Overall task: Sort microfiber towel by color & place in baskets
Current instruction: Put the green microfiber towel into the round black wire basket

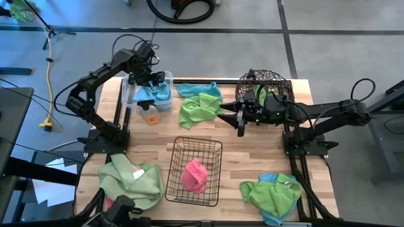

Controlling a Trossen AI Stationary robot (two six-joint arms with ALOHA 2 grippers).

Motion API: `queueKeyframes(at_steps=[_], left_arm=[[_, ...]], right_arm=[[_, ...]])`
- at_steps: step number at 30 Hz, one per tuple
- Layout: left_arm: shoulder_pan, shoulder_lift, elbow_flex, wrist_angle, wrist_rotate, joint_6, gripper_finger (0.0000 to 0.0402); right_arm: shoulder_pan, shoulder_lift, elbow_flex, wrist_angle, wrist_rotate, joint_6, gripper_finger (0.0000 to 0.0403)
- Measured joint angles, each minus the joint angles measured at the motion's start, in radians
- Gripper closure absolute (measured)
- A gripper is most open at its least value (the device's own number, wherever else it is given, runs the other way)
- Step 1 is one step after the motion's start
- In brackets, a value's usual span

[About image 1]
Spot clear plastic storage bin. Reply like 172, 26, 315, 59
121, 70, 174, 115

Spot yellow extension cable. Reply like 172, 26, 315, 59
39, 25, 55, 132

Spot pale green microfiber towel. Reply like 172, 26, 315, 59
126, 163, 165, 211
97, 153, 162, 196

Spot white paper sheets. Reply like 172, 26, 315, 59
31, 156, 80, 208

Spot teal blue microfiber towel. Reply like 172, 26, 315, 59
175, 81, 223, 102
258, 172, 300, 227
146, 81, 173, 112

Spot black tripod stand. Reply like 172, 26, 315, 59
18, 0, 77, 51

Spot clear bottle with orange label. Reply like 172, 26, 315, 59
135, 99, 161, 126

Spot black rectangular wire basket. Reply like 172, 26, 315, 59
164, 136, 223, 207

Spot thin black floor cable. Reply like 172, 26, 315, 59
150, 0, 158, 45

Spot black round wire basket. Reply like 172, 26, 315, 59
235, 69, 296, 107

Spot black vacuum hose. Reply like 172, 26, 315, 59
145, 0, 217, 25

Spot dark grey desk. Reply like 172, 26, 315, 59
0, 87, 35, 223

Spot pink microfiber towel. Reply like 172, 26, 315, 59
103, 195, 117, 209
181, 158, 210, 195

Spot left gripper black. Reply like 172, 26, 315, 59
128, 61, 166, 88

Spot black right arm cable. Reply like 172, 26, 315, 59
349, 77, 377, 102

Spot grey desk frame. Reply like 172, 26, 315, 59
365, 79, 404, 187

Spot black floor bar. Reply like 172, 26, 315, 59
0, 67, 33, 76

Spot green cloth bundle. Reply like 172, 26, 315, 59
8, 0, 38, 23

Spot light blue microfiber towel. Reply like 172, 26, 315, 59
131, 85, 158, 103

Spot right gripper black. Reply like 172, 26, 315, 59
217, 91, 288, 137

